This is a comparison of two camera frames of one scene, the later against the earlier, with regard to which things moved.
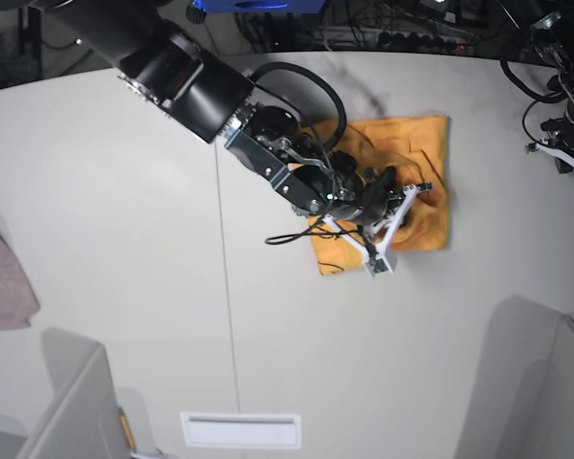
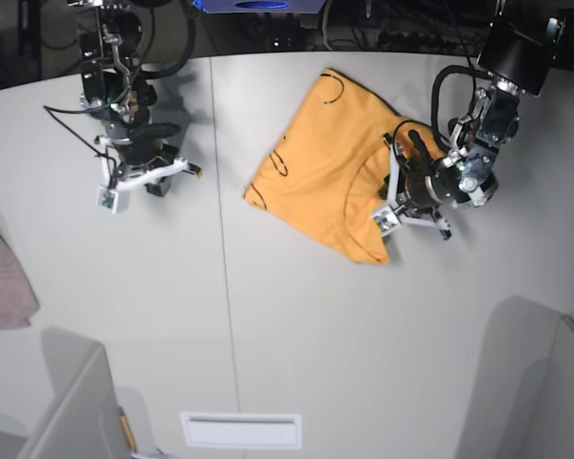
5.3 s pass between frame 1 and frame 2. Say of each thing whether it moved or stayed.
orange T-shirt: moved
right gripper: moved
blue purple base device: stayed
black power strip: stayed
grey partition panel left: stayed
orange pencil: stayed
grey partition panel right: stayed
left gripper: moved
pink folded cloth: stayed
